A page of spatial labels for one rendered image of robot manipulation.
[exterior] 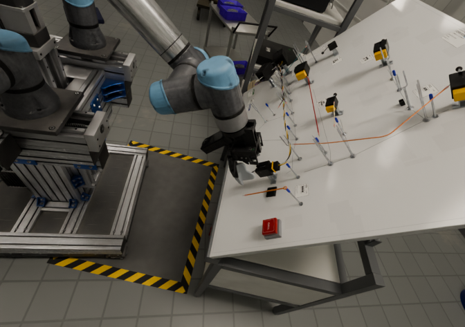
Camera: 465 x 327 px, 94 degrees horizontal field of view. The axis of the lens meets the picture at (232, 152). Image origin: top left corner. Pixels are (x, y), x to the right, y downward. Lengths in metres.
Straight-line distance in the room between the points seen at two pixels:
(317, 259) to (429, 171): 0.64
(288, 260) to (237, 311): 0.81
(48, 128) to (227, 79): 0.64
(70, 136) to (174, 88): 0.55
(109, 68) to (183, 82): 0.88
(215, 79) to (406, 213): 0.54
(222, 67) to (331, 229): 0.51
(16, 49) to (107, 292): 1.41
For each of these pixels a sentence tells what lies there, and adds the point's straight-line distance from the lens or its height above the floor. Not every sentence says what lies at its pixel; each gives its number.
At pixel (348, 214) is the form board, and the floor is 1.27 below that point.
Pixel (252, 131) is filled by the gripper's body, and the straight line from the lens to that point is 0.50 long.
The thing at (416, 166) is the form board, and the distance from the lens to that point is 0.74.
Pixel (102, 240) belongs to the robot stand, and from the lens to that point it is 1.65.
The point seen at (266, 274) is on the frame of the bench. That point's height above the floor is 0.80.
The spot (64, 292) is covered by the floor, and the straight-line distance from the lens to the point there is 1.87.
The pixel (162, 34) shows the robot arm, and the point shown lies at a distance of 0.56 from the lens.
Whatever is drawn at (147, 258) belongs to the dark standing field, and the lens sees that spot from 1.81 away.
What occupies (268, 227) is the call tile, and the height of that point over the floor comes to 1.11.
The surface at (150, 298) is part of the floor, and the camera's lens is 1.76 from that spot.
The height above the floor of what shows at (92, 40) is 1.20.
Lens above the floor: 1.74
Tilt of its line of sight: 47 degrees down
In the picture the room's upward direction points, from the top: 20 degrees clockwise
